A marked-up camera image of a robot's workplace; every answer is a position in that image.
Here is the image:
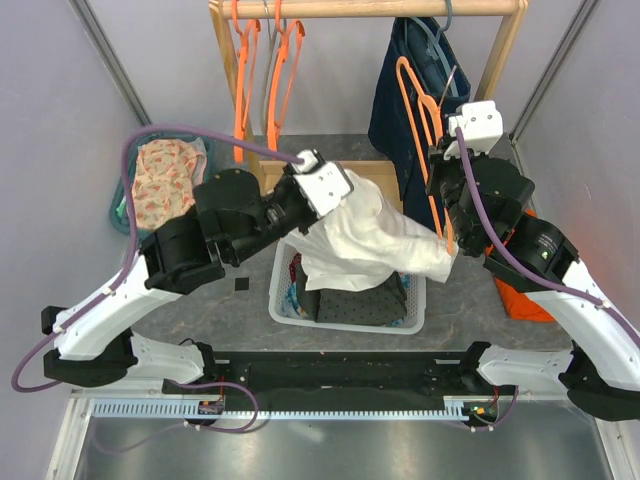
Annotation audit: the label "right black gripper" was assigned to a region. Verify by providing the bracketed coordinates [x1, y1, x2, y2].
[425, 134, 491, 250]

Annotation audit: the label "red polka dot skirt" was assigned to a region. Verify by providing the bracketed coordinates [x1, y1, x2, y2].
[289, 253, 301, 278]

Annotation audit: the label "white garment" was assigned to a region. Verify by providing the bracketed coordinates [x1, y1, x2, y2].
[284, 170, 458, 292]

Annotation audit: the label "blue floral garment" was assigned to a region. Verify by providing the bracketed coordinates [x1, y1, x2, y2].
[282, 269, 414, 329]

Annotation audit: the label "blue denim jeans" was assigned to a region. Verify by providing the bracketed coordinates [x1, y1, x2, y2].
[368, 17, 471, 230]

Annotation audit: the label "orange hanger of white garment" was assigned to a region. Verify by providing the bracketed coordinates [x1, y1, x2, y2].
[395, 56, 455, 257]

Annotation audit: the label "blue-grey hanger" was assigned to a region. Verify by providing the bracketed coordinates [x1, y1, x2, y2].
[402, 1, 468, 100]

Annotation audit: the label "dark grey dotted garment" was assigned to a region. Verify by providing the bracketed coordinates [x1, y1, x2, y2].
[294, 259, 409, 325]

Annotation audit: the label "orange hanger of grey garment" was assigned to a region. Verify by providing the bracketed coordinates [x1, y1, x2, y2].
[267, 0, 307, 151]

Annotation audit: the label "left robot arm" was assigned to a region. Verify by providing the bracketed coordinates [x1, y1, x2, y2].
[41, 165, 352, 393]

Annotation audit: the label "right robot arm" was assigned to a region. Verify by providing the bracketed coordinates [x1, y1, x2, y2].
[427, 142, 639, 422]

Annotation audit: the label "small black square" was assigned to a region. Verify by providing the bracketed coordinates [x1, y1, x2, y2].
[234, 277, 250, 291]

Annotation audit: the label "white plastic basket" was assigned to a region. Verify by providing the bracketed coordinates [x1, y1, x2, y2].
[268, 241, 427, 335]

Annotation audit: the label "pink floral cloth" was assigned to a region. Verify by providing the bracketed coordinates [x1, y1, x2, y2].
[130, 138, 207, 231]

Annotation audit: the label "orange folded cloth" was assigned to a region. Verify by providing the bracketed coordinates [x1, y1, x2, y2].
[493, 209, 556, 324]

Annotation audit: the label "teal plastic bin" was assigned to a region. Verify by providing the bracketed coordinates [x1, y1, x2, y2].
[108, 130, 217, 236]

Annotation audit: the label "wooden clothes rack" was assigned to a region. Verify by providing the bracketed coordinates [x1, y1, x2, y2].
[208, 0, 531, 221]

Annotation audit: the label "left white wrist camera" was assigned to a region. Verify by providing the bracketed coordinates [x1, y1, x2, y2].
[292, 149, 354, 219]

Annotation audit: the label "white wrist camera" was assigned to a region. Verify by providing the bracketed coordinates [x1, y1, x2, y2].
[441, 100, 504, 160]
[292, 149, 354, 219]

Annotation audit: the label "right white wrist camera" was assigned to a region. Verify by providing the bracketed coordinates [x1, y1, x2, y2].
[441, 100, 504, 160]

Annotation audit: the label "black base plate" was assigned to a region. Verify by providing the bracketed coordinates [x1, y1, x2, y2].
[161, 349, 481, 414]

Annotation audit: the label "white slotted cable duct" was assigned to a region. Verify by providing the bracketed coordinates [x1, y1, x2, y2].
[91, 398, 498, 421]

